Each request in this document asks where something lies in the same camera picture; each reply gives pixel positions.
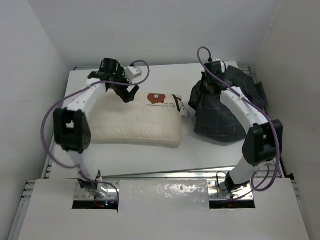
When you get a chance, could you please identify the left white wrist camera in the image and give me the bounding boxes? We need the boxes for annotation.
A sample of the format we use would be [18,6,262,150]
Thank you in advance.
[124,66,142,83]

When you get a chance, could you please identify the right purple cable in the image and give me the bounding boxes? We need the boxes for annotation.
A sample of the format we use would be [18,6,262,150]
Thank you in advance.
[197,46,281,192]

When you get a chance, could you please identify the purple cable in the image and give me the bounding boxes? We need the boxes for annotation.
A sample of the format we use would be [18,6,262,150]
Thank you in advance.
[197,46,281,192]
[41,59,151,201]

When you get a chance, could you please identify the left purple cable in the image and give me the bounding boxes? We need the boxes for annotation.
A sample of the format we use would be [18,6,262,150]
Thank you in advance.
[41,59,151,201]

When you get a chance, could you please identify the aluminium frame rails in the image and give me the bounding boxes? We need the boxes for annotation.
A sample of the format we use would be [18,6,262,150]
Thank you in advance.
[21,64,298,208]

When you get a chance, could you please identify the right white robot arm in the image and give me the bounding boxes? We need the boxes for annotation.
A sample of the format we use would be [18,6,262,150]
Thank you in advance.
[200,62,283,193]

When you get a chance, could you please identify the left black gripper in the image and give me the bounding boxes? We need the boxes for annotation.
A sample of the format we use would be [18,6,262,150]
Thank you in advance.
[109,67,138,102]

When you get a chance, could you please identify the dark plaid pillowcase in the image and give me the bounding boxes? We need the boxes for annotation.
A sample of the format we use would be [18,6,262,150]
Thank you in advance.
[188,65,267,143]

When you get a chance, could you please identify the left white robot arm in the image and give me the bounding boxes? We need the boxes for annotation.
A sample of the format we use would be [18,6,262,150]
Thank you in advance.
[53,58,142,182]

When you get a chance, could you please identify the cream pillow with bear print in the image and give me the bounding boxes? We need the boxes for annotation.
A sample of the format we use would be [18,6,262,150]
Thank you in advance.
[89,92,190,147]

